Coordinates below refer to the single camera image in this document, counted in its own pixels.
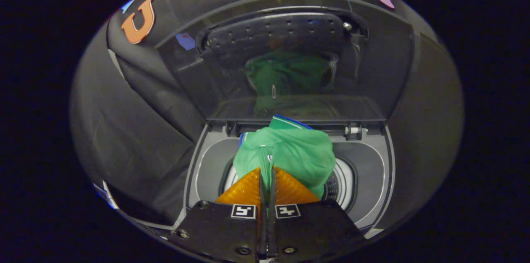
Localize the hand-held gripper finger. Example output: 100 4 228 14
169 167 267 263
267 166 367 261

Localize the tinted washing machine lid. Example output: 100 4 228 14
155 0 414 125

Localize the green polo shirt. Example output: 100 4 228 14
233 115 336 200

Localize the black backdrop cloth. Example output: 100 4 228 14
70 0 464 230

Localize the dark grey washing machine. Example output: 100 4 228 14
172 124 396 239

